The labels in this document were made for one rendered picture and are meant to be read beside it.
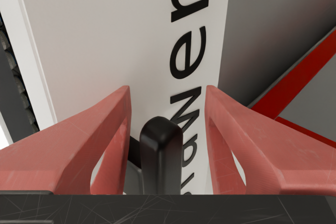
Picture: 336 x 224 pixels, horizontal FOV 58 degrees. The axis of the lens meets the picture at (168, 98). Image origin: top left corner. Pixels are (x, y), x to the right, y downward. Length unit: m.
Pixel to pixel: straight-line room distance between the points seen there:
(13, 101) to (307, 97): 0.33
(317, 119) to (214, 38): 0.23
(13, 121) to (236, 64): 0.25
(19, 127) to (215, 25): 0.12
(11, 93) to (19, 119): 0.02
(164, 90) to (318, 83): 0.31
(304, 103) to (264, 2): 0.13
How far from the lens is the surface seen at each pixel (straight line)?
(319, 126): 0.37
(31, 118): 0.24
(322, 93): 0.42
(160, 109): 0.16
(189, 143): 0.20
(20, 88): 0.23
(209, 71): 0.18
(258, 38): 0.39
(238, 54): 0.35
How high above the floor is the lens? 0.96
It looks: 37 degrees down
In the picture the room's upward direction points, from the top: 124 degrees counter-clockwise
